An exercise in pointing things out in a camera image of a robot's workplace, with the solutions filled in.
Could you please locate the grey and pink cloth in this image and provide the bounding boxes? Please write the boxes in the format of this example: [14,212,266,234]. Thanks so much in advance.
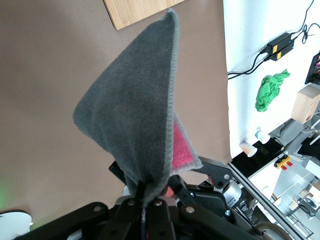
[72,7,204,240]

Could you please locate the light wooden block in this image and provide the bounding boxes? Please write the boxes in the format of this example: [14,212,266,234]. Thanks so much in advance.
[291,84,320,125]

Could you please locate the black power adapter yellow label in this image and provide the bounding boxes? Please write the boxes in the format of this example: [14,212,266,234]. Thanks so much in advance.
[271,41,296,62]
[266,32,292,55]

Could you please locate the bamboo cutting board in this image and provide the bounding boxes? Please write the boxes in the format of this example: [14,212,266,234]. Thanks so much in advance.
[102,0,186,31]

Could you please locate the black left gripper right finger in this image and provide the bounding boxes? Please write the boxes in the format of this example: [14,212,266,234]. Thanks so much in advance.
[146,197,255,240]

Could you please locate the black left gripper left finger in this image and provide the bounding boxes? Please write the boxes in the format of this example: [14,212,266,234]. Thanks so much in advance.
[14,182,147,240]

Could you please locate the black adapter cable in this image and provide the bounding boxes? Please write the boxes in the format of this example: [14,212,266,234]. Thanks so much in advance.
[226,48,270,80]

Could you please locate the black electronic device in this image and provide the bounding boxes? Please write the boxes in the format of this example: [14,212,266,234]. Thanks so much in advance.
[304,51,320,85]

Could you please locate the white paper cup blue print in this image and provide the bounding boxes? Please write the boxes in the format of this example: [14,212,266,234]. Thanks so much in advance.
[254,128,271,145]

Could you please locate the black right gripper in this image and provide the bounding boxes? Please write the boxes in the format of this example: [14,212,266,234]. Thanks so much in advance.
[184,156,244,216]

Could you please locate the crumpled green cloth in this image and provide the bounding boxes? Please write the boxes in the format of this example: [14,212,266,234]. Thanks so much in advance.
[254,69,291,113]

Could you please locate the white paper cup orange print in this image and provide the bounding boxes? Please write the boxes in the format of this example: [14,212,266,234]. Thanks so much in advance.
[239,139,258,158]

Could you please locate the aluminium frame rail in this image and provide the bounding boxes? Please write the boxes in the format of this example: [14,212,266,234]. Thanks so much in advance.
[228,161,315,240]

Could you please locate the brown table mat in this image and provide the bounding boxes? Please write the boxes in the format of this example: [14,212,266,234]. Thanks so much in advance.
[0,0,233,218]

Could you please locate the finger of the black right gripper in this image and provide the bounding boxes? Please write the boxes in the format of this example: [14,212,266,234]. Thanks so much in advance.
[108,159,127,187]

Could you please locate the yellow emergency stop box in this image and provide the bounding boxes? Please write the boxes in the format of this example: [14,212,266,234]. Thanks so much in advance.
[274,154,294,171]

